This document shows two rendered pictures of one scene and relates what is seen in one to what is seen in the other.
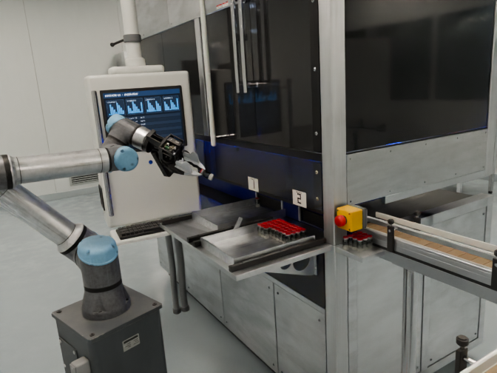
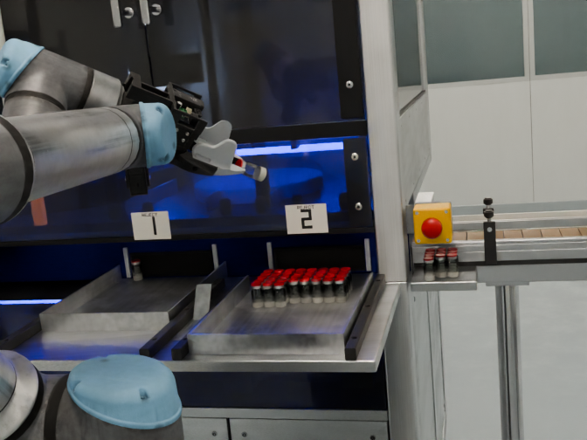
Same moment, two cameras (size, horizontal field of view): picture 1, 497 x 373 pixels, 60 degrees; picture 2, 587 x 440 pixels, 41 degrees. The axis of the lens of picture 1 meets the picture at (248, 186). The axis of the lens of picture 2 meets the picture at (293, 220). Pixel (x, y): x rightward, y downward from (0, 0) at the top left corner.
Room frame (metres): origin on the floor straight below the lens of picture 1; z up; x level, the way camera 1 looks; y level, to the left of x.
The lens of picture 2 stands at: (0.55, 0.92, 1.34)
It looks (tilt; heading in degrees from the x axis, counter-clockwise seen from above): 12 degrees down; 315
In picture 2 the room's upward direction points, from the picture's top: 5 degrees counter-clockwise
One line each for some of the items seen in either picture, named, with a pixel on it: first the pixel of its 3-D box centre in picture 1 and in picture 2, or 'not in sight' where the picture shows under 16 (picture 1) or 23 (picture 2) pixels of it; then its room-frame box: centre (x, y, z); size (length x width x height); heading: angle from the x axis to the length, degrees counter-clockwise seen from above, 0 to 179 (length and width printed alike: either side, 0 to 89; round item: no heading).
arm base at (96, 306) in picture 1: (104, 294); not in sight; (1.27, 0.48, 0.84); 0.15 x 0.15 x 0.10
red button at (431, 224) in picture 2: (341, 220); (431, 227); (1.39, -0.31, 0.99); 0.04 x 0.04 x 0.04; 30
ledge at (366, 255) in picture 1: (362, 249); (445, 276); (1.42, -0.39, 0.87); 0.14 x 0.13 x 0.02; 120
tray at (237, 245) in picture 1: (257, 240); (289, 309); (1.51, -0.02, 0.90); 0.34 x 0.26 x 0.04; 120
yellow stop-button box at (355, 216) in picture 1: (350, 217); (432, 222); (1.41, -0.35, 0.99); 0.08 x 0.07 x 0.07; 120
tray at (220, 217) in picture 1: (237, 214); (141, 293); (1.86, 0.05, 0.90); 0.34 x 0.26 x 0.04; 120
